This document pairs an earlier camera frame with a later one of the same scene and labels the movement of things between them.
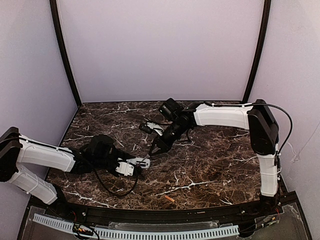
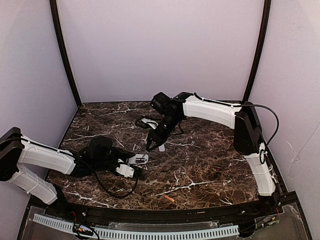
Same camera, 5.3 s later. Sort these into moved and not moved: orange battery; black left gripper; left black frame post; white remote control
Moved: white remote control
Not moved: orange battery; black left gripper; left black frame post
